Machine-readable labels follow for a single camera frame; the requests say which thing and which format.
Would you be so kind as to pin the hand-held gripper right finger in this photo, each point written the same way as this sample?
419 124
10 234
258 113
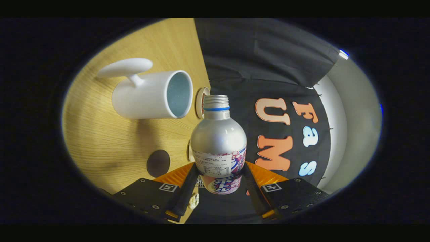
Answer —
257 198

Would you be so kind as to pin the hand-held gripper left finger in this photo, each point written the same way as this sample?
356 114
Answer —
186 198

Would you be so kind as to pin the dark brown round coaster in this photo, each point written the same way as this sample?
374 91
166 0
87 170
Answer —
158 163

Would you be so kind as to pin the silver juice bottle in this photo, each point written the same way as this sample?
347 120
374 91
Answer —
218 137

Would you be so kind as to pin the white cup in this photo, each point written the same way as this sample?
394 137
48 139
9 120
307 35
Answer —
144 95

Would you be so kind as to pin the white toaster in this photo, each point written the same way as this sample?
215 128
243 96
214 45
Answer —
189 151

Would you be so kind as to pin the round beige plate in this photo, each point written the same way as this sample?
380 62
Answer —
198 104

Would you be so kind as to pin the wooden table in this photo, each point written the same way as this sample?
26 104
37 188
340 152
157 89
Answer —
100 141

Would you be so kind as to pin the small ceiling light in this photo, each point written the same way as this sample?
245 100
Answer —
343 54

